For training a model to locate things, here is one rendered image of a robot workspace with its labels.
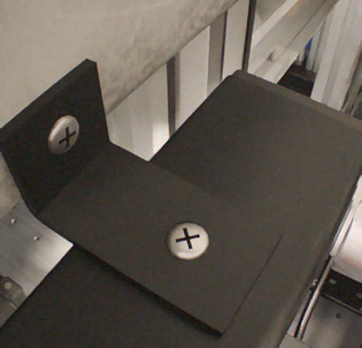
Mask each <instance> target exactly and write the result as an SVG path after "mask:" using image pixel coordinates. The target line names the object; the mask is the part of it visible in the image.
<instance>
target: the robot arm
mask: <svg viewBox="0 0 362 348"><path fill-rule="evenodd" d="M352 203H353V200H352V202H351V204H350V206H349V208H348V210H347V212H346V215H345V217H344V218H343V221H342V223H341V225H340V226H339V230H338V232H337V233H336V235H335V238H334V240H333V241H332V244H331V246H330V248H329V250H328V252H327V254H326V257H325V259H327V258H328V256H329V255H330V256H332V257H333V259H332V262H331V264H330V266H331V268H332V269H334V270H336V271H338V272H339V273H340V272H341V273H342V274H344V275H346V276H347V277H349V278H350V277H351V278H353V279H354V280H356V281H358V282H361V283H362V199H361V200H360V202H359V204H358V206H357V207H355V206H353V205H352Z"/></svg>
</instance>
